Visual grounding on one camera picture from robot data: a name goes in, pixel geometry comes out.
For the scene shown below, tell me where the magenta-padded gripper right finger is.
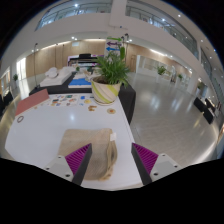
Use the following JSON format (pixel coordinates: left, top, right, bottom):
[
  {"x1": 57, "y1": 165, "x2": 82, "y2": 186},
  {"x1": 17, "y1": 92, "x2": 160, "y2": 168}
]
[{"x1": 130, "y1": 142, "x2": 184, "y2": 186}]

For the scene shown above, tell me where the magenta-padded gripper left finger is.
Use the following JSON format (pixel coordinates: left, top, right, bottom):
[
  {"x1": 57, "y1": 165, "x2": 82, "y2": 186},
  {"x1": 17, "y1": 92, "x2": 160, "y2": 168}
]
[{"x1": 43, "y1": 143, "x2": 93, "y2": 186}]

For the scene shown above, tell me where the beige towel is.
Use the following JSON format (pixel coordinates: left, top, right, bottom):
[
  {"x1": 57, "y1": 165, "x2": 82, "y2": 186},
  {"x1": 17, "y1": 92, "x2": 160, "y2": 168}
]
[{"x1": 57, "y1": 128, "x2": 119, "y2": 182}]

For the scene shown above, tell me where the group of colourful small cards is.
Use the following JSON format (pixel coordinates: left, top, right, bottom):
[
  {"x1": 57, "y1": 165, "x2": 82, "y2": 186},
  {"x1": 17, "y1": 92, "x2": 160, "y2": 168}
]
[{"x1": 49, "y1": 94, "x2": 93, "y2": 108}]

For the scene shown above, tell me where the group of black chairs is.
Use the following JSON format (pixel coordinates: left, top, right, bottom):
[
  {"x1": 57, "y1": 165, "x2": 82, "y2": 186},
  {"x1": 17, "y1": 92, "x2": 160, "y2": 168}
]
[
  {"x1": 193, "y1": 96, "x2": 218, "y2": 125},
  {"x1": 0, "y1": 91, "x2": 14, "y2": 114}
]

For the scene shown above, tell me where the pink flat board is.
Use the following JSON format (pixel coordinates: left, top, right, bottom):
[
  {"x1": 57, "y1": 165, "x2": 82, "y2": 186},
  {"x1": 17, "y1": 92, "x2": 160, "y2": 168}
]
[{"x1": 14, "y1": 88, "x2": 50, "y2": 117}]

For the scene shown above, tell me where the black-draped table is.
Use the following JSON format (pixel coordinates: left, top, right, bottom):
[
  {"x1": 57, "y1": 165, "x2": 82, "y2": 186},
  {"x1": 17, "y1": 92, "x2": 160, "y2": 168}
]
[{"x1": 28, "y1": 71, "x2": 137, "y2": 125}]

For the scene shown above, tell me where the white architectural model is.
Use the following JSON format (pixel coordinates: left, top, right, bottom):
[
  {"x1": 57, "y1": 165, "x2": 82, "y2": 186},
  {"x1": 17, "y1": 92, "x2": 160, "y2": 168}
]
[{"x1": 39, "y1": 66, "x2": 76, "y2": 88}]

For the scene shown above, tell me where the blue flat board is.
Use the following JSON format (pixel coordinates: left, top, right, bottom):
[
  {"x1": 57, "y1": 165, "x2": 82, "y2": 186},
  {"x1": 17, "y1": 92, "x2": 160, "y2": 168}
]
[{"x1": 68, "y1": 77, "x2": 93, "y2": 89}]

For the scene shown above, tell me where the potted plant in striped pot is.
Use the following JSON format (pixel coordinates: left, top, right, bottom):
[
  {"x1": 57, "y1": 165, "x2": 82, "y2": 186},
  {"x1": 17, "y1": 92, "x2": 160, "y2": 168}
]
[{"x1": 90, "y1": 46, "x2": 132, "y2": 106}]

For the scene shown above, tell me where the black piano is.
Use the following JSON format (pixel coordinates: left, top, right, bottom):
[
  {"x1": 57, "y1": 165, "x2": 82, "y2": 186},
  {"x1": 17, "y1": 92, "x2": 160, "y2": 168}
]
[{"x1": 68, "y1": 53, "x2": 101, "y2": 68}]

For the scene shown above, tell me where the white signboard with arrows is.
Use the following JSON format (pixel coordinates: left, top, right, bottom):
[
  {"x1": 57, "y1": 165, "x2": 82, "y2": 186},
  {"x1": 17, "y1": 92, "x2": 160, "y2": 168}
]
[{"x1": 105, "y1": 36, "x2": 123, "y2": 58}]

